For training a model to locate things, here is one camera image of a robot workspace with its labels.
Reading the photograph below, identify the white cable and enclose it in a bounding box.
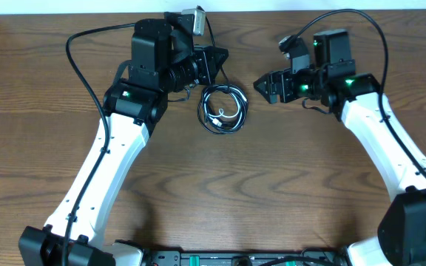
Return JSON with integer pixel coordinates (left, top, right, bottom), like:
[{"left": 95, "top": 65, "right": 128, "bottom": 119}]
[{"left": 206, "top": 88, "right": 244, "bottom": 129}]

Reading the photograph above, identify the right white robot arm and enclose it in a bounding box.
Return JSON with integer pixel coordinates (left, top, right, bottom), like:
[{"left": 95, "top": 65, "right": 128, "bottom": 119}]
[{"left": 254, "top": 29, "right": 426, "bottom": 265}]

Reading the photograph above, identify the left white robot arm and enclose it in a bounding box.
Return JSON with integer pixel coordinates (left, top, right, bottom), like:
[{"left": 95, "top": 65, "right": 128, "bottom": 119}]
[{"left": 18, "top": 10, "right": 229, "bottom": 265}]

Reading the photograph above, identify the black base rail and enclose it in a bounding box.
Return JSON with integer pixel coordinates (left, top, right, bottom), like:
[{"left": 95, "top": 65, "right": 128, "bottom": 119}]
[{"left": 141, "top": 248, "right": 353, "bottom": 266}]

